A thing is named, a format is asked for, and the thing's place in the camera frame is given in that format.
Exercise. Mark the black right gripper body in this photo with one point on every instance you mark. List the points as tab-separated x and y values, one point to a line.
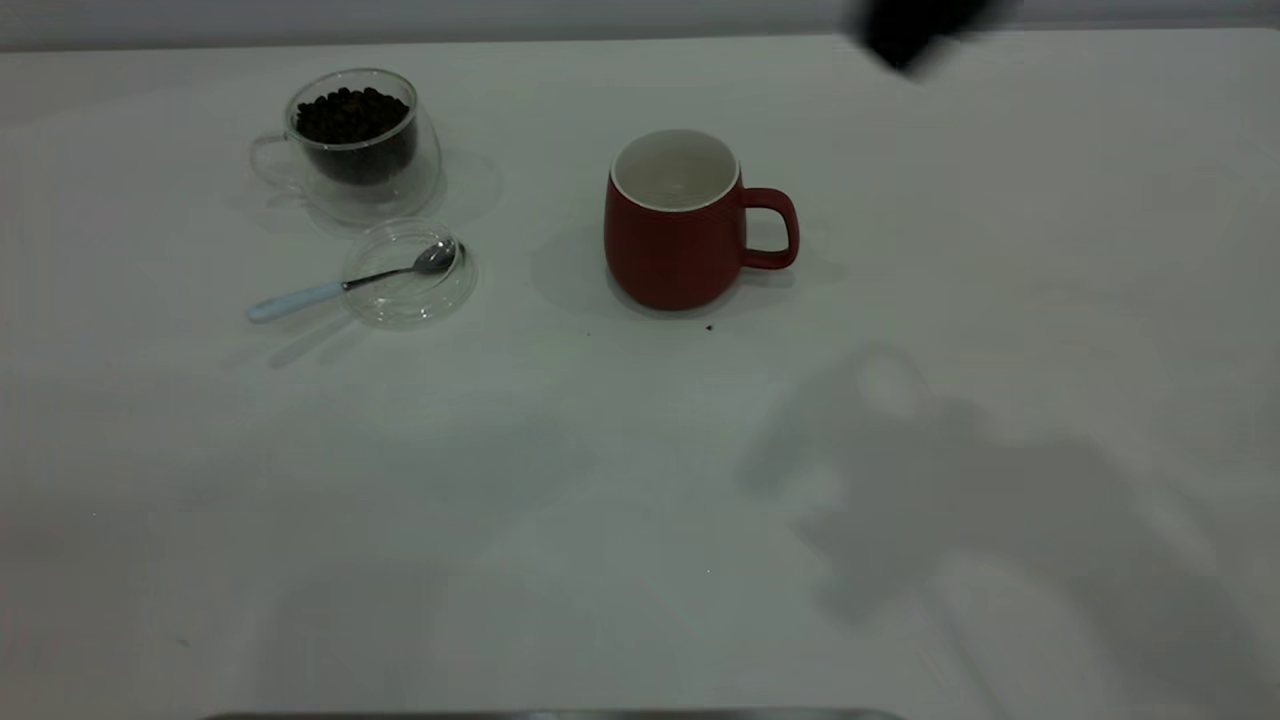
910	30

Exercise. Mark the red ceramic mug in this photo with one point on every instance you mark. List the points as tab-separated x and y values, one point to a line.
670	255

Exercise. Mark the small clear glass dish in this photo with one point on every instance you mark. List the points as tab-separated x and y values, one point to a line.
410	300

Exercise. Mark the clear glass cup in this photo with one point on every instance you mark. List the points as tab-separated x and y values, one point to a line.
400	190

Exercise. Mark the dark coffee beans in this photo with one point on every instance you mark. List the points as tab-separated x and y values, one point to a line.
350	120

